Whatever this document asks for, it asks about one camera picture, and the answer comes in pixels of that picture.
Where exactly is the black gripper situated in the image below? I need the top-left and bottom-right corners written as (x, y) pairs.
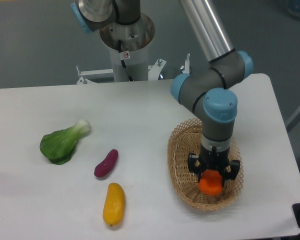
top-left (187, 146), bottom-right (241, 187)

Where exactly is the orange fruit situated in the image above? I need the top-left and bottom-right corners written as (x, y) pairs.
top-left (198, 169), bottom-right (223, 196)

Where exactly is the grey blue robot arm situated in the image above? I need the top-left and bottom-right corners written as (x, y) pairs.
top-left (71, 0), bottom-right (254, 195)

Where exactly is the woven wicker basket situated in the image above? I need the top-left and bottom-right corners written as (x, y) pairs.
top-left (167, 118), bottom-right (244, 211)

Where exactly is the yellow mango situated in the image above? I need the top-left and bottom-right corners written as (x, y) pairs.
top-left (102, 182), bottom-right (126, 226)

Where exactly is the purple sweet potato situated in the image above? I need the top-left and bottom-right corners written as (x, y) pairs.
top-left (94, 149), bottom-right (119, 178)

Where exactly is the green bok choy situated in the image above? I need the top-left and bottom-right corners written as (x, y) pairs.
top-left (39, 119), bottom-right (91, 165)

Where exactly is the white metal frame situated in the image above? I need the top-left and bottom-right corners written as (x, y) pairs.
top-left (76, 53), bottom-right (192, 85)

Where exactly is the black cable on pedestal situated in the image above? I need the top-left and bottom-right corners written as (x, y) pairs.
top-left (117, 39), bottom-right (135, 82)

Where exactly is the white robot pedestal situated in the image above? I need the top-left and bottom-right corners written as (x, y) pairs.
top-left (99, 13), bottom-right (155, 82)

